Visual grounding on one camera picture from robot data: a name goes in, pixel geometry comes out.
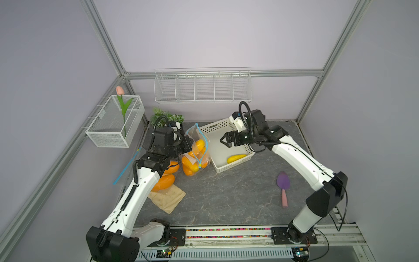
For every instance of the green potted plant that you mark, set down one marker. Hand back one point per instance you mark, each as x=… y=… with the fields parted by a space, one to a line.
x=162 y=118

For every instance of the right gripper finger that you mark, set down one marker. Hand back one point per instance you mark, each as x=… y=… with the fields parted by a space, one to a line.
x=229 y=144
x=228 y=136

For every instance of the white mesh wall basket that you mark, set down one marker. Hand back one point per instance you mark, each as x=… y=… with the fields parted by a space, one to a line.
x=106 y=129

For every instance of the pink artificial tulip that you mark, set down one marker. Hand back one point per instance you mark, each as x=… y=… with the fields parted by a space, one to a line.
x=124 y=105

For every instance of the purple pink brush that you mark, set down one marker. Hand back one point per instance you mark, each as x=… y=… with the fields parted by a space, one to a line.
x=283 y=182

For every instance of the large orange mango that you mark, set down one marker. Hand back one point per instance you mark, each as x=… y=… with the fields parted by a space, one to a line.
x=164 y=183

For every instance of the big orange mango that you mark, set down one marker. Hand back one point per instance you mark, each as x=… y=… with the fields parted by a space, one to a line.
x=187 y=171

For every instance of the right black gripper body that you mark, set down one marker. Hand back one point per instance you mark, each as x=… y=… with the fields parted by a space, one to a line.
x=245 y=136

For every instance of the white wire wall shelf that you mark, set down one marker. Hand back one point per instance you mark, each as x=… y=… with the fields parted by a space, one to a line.
x=203 y=85

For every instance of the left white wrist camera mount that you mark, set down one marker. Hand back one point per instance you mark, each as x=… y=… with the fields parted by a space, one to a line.
x=176 y=126

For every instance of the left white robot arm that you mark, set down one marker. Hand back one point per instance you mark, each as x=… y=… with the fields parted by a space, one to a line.
x=113 y=240

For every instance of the clear zip-top bag blue zipper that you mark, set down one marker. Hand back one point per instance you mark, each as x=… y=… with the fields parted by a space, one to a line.
x=126 y=176

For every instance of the white plastic perforated basket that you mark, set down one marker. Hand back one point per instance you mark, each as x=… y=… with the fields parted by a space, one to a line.
x=220 y=153

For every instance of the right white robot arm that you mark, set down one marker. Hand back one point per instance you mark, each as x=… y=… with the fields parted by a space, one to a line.
x=329 y=187

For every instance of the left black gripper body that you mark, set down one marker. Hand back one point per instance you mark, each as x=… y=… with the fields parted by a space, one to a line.
x=179 y=147

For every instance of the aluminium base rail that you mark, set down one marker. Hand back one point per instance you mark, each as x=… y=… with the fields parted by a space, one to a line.
x=254 y=243

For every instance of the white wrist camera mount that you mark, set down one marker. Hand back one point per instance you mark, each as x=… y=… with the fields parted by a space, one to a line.
x=176 y=126
x=237 y=122

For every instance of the yellow mango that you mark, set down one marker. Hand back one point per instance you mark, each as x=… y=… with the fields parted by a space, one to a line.
x=236 y=158

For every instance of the small orange mango right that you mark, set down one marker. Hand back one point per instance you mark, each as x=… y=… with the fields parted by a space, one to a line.
x=172 y=168

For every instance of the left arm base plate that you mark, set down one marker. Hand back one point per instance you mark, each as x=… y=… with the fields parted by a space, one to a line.
x=177 y=237

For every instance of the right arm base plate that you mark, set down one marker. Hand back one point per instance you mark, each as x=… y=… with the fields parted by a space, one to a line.
x=281 y=235

